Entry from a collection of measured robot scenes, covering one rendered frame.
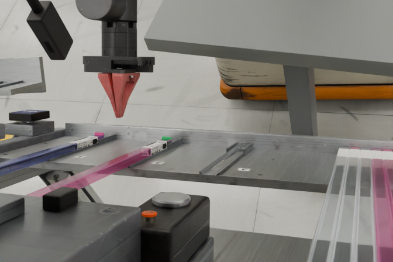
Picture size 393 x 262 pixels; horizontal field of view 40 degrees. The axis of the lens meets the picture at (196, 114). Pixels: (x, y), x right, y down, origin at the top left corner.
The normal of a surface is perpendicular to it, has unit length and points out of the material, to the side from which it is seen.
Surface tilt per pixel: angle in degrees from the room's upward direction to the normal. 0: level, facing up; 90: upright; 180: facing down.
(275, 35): 0
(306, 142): 42
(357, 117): 0
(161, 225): 48
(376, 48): 0
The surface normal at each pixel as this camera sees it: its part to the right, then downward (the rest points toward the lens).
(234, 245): 0.01, -0.99
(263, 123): -0.21, -0.59
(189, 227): 0.95, 0.04
